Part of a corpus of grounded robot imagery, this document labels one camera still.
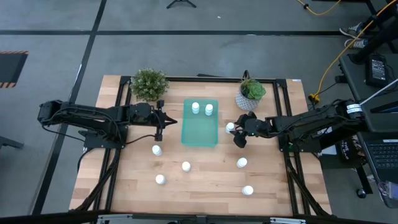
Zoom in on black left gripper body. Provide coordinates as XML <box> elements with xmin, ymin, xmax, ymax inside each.
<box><xmin>132</xmin><ymin>99</ymin><xmax>165</xmax><ymax>142</ymax></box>

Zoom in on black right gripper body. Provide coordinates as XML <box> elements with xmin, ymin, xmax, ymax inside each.
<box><xmin>233</xmin><ymin>111</ymin><xmax>268</xmax><ymax>149</ymax></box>

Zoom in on teal translucent plastic basket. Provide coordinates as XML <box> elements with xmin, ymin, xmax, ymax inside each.
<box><xmin>181</xmin><ymin>98</ymin><xmax>219</xmax><ymax>147</ymax></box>

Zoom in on succulent in white patterned pot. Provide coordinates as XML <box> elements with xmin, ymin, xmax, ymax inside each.
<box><xmin>234</xmin><ymin>77</ymin><xmax>267</xmax><ymax>112</ymax></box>

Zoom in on bushy green potted plant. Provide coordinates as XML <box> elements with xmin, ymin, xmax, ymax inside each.
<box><xmin>129</xmin><ymin>67</ymin><xmax>170</xmax><ymax>103</ymax></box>

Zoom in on black bag with white print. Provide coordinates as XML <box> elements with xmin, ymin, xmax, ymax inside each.
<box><xmin>338</xmin><ymin>138</ymin><xmax>366</xmax><ymax>167</ymax></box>

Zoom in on black desk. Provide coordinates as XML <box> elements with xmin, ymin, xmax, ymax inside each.
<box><xmin>338</xmin><ymin>52</ymin><xmax>398</xmax><ymax>187</ymax></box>

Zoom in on black tripod legs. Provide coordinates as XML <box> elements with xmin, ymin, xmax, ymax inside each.
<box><xmin>166</xmin><ymin>0</ymin><xmax>197</xmax><ymax>9</ymax></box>

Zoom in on person's shoe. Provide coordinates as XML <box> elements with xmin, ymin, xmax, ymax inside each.
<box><xmin>344</xmin><ymin>37</ymin><xmax>369</xmax><ymax>50</ymax></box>
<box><xmin>339</xmin><ymin>22</ymin><xmax>364</xmax><ymax>39</ymax></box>

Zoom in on dark laptop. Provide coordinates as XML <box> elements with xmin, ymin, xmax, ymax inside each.
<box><xmin>357</xmin><ymin>93</ymin><xmax>398</xmax><ymax>185</ymax></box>

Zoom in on black power adapter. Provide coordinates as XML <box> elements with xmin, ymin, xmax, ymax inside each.
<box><xmin>365</xmin><ymin>53</ymin><xmax>389</xmax><ymax>88</ymax></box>

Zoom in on black furniture leg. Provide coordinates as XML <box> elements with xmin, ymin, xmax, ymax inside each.
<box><xmin>0</xmin><ymin>135</ymin><xmax>25</xmax><ymax>151</ymax></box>

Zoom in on black mat with orange stripes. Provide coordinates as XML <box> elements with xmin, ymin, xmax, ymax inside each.
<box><xmin>0</xmin><ymin>50</ymin><xmax>30</xmax><ymax>89</ymax></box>

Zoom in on black beam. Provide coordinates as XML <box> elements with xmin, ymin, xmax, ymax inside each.
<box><xmin>0</xmin><ymin>208</ymin><xmax>398</xmax><ymax>224</ymax></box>

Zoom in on black diagonal stand leg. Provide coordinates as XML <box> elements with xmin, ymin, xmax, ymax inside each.
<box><xmin>346</xmin><ymin>17</ymin><xmax>398</xmax><ymax>65</ymax></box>

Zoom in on clear plastic container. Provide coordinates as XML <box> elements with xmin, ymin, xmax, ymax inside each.
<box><xmin>377</xmin><ymin>179</ymin><xmax>398</xmax><ymax>209</ymax></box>

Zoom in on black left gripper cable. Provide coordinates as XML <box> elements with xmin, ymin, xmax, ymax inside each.
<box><xmin>123</xmin><ymin>133</ymin><xmax>158</xmax><ymax>146</ymax></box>

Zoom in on black aluminium table frame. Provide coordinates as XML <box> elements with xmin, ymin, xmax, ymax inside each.
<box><xmin>74</xmin><ymin>74</ymin><xmax>332</xmax><ymax>217</ymax></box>

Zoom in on yellow extension cable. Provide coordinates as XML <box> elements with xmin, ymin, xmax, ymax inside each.
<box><xmin>308</xmin><ymin>0</ymin><xmax>398</xmax><ymax>104</ymax></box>
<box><xmin>295</xmin><ymin>0</ymin><xmax>343</xmax><ymax>16</ymax></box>

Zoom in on silver bracket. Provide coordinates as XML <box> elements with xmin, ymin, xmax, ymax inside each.
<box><xmin>96</xmin><ymin>213</ymin><xmax>134</xmax><ymax>224</ymax></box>
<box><xmin>269</xmin><ymin>217</ymin><xmax>307</xmax><ymax>224</ymax></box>

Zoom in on white cable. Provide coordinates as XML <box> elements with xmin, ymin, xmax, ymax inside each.
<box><xmin>359</xmin><ymin>77</ymin><xmax>398</xmax><ymax>106</ymax></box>

